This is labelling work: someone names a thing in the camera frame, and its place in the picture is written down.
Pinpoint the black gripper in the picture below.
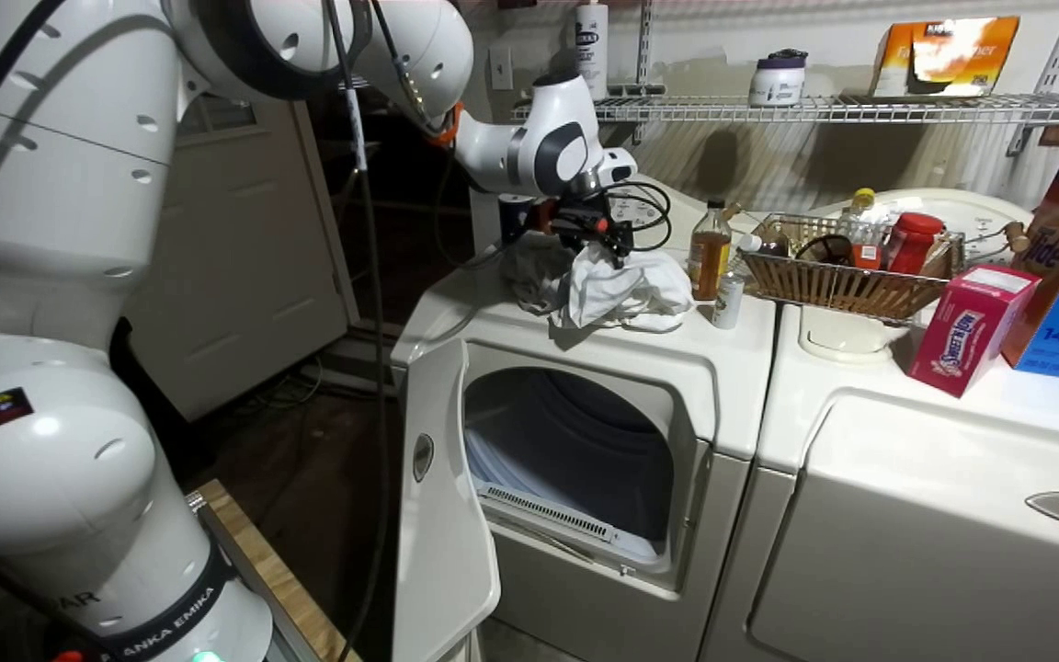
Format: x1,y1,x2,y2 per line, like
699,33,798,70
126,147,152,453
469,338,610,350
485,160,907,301
529,192,637,269

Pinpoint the white fabric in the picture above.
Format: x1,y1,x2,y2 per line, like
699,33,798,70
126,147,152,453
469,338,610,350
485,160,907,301
549,234,699,338

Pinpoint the white laundry machine door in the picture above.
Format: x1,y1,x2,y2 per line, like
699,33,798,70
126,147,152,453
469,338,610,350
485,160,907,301
388,338,502,662

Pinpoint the white open-front laundry machine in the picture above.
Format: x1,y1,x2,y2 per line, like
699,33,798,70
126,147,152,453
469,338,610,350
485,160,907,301
386,164,783,662

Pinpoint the white closed laundry machine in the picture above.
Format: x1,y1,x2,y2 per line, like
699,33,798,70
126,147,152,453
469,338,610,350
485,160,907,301
699,182,1059,662

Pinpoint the black cylindrical cup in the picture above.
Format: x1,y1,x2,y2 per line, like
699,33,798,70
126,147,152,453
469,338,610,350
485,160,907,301
495,192,544,249

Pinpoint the amber liquid bottle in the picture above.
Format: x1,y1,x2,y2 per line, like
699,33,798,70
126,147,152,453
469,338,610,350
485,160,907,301
690,200,744,304

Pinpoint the small silver can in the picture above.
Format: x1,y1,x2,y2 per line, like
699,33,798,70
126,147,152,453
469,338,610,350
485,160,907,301
708,273,750,332

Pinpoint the white plastic bottle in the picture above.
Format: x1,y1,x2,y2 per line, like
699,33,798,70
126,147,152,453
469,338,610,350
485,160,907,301
569,0,613,104

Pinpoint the white jar with dark lid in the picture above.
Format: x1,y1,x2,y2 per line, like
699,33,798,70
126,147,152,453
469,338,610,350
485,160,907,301
748,48,813,109

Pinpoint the wicker basket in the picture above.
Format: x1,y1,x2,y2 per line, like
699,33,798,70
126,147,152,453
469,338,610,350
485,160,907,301
740,214,966,325

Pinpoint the yellow capped bottle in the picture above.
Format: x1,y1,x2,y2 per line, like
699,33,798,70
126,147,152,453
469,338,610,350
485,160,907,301
837,182,890,273

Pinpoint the white round lid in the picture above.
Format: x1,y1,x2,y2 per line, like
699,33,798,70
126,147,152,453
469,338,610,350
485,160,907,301
798,309,913,363

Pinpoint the red jar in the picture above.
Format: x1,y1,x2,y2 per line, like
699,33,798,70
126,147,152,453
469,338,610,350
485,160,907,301
882,211,949,274

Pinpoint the white panel door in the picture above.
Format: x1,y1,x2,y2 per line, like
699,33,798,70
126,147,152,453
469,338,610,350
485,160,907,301
120,92,361,423

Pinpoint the pink cardboard box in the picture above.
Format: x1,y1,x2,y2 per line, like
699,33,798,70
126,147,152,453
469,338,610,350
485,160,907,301
907,261,1045,399

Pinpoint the orange package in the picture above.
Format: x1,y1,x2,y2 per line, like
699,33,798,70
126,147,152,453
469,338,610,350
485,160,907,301
866,9,1023,104

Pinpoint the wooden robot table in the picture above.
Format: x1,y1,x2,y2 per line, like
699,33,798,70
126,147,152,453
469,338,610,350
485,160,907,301
191,473,364,662

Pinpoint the white wire shelf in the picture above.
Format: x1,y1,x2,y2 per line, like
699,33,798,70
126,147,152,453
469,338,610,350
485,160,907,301
509,0,1059,160

